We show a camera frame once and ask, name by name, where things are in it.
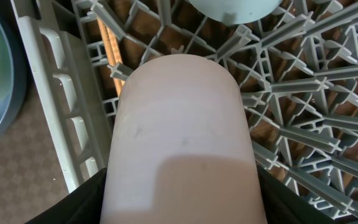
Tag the dark blue plate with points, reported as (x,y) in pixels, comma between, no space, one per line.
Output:
(11,104)

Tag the pink cup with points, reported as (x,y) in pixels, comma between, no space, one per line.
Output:
(181,149)

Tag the brown serving tray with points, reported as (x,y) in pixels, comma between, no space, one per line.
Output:
(31,180)

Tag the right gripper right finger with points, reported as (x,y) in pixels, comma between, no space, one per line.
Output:
(282,206)

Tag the wooden chopstick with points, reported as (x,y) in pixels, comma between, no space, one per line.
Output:
(109,53)
(117,58)

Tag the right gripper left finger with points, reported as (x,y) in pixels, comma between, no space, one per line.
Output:
(82,206)

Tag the light blue bowl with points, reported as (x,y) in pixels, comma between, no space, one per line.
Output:
(235,11)

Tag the grey dishwasher rack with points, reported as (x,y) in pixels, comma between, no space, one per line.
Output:
(297,69)

